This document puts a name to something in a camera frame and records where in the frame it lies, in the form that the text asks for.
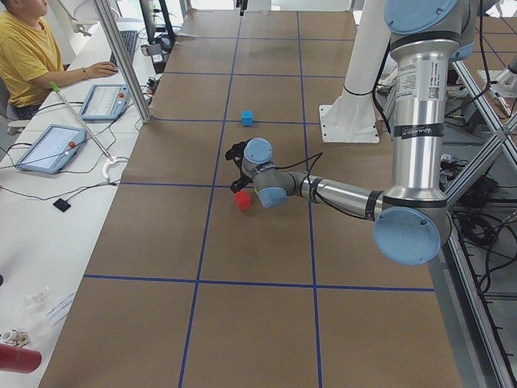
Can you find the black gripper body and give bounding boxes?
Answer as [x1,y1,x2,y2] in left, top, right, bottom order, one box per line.
[237,171,253,186]

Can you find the red wooden block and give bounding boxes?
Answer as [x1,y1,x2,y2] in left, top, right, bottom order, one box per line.
[234,191,252,211]

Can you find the blue wooden block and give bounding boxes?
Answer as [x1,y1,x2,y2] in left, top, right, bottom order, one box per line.
[241,110,254,127]

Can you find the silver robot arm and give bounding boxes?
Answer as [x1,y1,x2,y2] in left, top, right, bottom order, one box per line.
[225,1,479,265]

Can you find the black computer monitor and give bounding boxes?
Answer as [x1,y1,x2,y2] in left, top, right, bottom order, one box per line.
[139,0,176,51]

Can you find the black label box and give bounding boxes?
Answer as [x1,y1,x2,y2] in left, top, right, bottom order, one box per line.
[149,44,166,74]

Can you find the black keyboard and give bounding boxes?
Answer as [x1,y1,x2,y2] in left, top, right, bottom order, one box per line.
[119,30,138,64]

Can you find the white curved hook piece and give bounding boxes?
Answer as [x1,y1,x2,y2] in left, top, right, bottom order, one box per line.
[102,157,128,183]

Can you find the far teach pendant tablet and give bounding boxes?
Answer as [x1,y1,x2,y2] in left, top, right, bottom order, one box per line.
[80,84,130,122]

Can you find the teach pendant tablet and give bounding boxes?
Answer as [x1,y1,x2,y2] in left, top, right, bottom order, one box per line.
[15,124,87,175]
[80,84,130,122]

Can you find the small black square pad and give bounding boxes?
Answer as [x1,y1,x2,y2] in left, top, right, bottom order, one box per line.
[53,198,71,213]

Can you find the near teach pendant tablet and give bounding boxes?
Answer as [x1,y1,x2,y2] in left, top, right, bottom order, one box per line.
[15,124,87,175]

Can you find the metal rod with green tip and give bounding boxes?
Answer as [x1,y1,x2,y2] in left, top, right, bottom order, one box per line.
[48,81,113,161]

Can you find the person in yellow shirt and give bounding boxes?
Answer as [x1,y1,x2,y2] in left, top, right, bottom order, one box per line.
[1,1,118,120]

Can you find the red cylinder bottle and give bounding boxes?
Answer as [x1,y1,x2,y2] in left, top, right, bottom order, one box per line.
[0,344,42,373]

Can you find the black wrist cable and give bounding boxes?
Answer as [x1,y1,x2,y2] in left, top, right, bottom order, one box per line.
[274,151,324,179]

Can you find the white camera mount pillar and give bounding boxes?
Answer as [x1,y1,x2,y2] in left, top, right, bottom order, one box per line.
[319,0,390,144]

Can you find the aluminium frame post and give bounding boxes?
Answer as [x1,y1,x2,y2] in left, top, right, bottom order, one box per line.
[94,0,151,124]

